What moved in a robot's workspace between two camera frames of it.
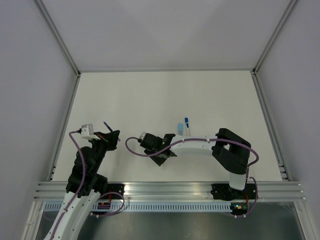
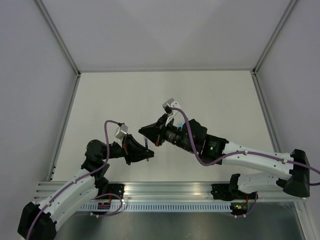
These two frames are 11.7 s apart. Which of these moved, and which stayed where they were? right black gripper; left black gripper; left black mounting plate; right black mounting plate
Moved: left black gripper; right black gripper
Stayed: left black mounting plate; right black mounting plate
